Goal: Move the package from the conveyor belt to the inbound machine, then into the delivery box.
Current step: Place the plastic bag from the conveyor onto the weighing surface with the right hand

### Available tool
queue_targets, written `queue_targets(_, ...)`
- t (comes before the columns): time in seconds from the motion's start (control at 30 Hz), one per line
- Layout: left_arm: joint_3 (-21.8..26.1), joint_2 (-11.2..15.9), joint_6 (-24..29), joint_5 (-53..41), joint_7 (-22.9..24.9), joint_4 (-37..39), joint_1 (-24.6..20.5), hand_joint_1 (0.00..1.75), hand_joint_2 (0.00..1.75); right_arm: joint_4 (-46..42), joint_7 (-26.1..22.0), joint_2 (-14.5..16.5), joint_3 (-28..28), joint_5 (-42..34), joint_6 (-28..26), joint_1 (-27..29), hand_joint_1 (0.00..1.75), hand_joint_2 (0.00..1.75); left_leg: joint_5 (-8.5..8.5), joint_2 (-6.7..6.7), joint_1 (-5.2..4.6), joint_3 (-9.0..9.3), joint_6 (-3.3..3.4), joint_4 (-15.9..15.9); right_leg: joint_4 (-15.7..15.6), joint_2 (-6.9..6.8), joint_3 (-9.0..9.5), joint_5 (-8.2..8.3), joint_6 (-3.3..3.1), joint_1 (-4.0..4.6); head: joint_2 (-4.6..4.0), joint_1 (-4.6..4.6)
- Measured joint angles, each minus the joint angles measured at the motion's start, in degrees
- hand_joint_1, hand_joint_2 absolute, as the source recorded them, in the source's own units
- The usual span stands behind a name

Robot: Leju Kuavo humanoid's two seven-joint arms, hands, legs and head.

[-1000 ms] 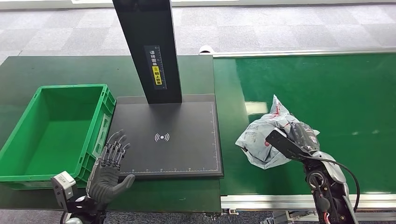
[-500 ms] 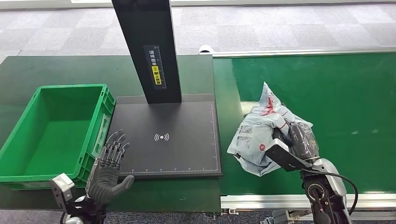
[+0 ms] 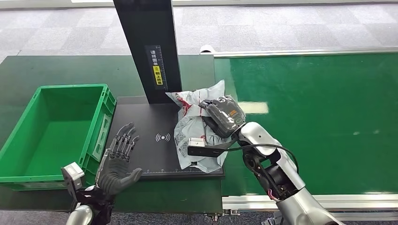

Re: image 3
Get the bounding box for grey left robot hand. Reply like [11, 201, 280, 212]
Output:
[94, 122, 143, 196]

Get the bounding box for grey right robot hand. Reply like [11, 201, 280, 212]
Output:
[199, 95, 246, 139]

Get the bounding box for grey plastic mailer package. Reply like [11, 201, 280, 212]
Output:
[165, 80, 237, 174]

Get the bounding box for white conveyor roller end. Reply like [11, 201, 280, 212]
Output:
[200, 45, 218, 56]

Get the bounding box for grey lower conveyor bar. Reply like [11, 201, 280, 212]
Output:
[334, 212, 398, 222]

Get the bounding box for green plastic crate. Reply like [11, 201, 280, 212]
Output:
[0, 83, 117, 191]

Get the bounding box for black scanner platform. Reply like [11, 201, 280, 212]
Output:
[105, 96, 225, 180]

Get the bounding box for black and yellow label sticker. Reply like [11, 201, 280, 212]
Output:
[145, 45, 168, 90]

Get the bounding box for black scanner column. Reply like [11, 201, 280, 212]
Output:
[113, 0, 184, 105]

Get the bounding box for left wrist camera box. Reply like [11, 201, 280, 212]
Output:
[61, 162, 85, 200]

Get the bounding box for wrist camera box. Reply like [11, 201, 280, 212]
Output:
[187, 137, 238, 157]
[61, 162, 85, 200]

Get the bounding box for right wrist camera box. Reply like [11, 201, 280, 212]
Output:
[187, 137, 238, 157]

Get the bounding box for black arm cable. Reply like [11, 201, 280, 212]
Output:
[225, 143, 299, 174]

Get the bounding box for aluminium conveyor side rail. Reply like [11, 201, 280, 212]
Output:
[222, 194, 398, 212]
[200, 47, 398, 59]

